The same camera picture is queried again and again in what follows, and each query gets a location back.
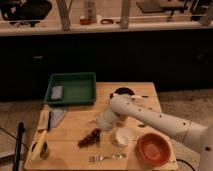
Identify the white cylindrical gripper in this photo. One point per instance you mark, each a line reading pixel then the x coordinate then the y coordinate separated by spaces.
pixel 107 120

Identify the dark red grape bunch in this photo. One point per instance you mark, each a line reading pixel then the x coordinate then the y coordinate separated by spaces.
pixel 91 139

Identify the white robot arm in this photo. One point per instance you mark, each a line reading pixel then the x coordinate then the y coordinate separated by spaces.
pixel 193 135

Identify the small white cup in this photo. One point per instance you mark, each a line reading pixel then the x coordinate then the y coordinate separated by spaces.
pixel 123 136

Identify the silver metal fork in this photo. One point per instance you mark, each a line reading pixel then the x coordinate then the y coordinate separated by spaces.
pixel 99 158

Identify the green plastic tray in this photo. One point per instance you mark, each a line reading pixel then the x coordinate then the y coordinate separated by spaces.
pixel 78 89

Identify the orange terracotta bowl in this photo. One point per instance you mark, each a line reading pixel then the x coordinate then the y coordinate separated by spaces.
pixel 152 150

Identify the grey sponge block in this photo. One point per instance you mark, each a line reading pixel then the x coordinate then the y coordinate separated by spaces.
pixel 56 93

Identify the yellow banana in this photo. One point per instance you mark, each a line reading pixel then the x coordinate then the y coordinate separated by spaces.
pixel 37 150

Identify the black pole stand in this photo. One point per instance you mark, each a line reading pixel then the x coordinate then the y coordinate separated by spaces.
pixel 20 132

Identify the black office chair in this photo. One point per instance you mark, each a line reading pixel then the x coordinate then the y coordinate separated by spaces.
pixel 30 12

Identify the black handled kitchen knife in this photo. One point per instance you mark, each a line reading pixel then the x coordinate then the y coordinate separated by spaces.
pixel 56 115

